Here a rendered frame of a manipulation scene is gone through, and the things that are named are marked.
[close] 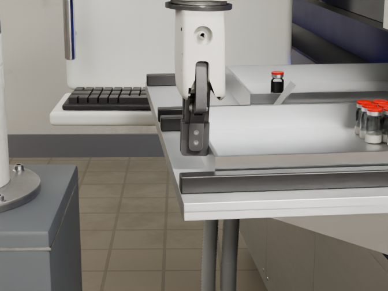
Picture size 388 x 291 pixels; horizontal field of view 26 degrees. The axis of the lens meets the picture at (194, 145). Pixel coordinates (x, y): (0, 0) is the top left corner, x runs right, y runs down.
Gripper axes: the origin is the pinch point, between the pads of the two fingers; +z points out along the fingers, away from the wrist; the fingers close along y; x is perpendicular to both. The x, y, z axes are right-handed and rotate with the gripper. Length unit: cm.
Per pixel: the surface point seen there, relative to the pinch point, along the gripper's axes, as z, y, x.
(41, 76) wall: 52, 328, 39
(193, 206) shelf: 4.7, -11.1, 1.2
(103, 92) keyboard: 10, 75, 10
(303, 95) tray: 0.6, 28.0, -19.7
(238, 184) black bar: 3.1, -8.2, -3.9
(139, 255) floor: 92, 190, -4
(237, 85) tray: 1.3, 39.6, -11.6
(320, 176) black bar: 2.3, -8.2, -13.0
